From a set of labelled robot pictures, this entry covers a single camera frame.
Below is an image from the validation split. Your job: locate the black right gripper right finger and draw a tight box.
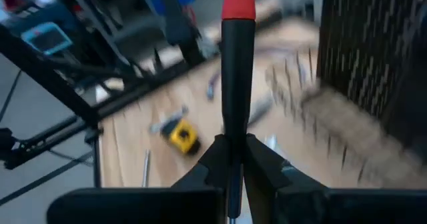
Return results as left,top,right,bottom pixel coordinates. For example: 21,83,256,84
242,133,427,224

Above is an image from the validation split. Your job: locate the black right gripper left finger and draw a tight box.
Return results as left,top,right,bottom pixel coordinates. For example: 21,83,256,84
46,133,232,224

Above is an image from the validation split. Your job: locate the yellow black Stanley tape measure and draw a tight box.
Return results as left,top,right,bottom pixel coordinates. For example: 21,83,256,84
161,118,201,156

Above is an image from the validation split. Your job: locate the silver combination wrench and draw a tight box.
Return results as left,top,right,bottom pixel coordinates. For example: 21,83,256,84
149,106,189,134

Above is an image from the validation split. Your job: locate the black red-capped screwdriver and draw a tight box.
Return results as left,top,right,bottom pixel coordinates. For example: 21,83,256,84
220,0,257,224

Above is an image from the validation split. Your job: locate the thin chrome rod tool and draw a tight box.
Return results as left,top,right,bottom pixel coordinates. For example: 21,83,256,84
142,149,151,188

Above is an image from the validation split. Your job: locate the black metal pegboard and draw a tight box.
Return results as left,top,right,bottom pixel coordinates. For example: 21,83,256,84
316,0,427,151

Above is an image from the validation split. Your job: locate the blue framed tablet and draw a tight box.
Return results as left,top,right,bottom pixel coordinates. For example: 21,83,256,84
21,21,73,56

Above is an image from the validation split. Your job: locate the black wire basket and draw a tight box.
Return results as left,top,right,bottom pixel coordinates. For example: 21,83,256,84
263,47,427,188

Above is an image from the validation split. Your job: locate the black aluminium table frame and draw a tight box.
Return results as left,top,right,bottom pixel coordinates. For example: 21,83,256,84
0,23,214,189

